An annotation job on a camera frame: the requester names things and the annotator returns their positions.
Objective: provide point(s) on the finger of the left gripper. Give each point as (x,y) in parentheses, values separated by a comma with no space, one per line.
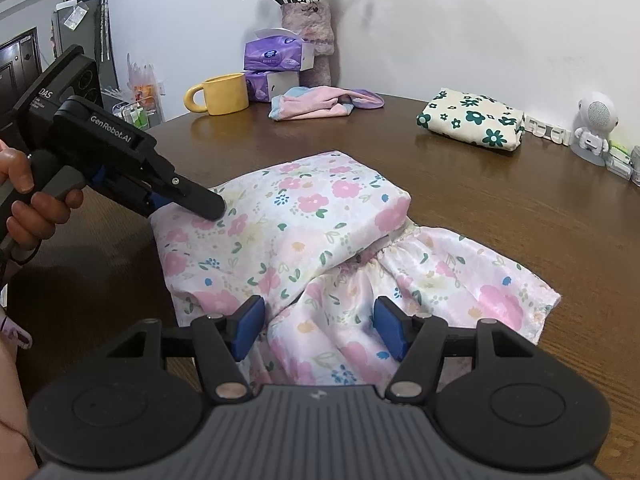
(195,197)

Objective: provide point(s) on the pink floral garment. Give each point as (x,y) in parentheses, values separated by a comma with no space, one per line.
(320,239)

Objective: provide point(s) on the white letter block row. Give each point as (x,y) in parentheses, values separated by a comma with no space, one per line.
(542,130)

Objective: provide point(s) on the white astronaut figurine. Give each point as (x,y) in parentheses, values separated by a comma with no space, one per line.
(597,118)

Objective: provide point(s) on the yellow ceramic mug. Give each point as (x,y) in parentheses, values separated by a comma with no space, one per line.
(221,95)

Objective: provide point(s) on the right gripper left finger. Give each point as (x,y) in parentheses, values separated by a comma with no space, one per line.
(220,342)

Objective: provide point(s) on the upper purple tissue pack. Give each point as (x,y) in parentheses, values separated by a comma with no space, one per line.
(278,50)

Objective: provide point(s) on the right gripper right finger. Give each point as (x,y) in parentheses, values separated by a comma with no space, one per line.
(417,344)

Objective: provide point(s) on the lower purple tissue pack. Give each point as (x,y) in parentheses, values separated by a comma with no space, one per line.
(262,87)

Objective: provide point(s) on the fuzzy purple vase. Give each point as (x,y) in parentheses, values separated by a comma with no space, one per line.
(312,21)

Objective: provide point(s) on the green floral folded cloth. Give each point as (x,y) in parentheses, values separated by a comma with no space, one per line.
(473,119)

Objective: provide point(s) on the purple tissue pack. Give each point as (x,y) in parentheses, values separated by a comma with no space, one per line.
(262,87)
(278,50)

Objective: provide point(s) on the pink blue purple cloth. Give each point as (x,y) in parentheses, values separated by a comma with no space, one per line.
(301,103)

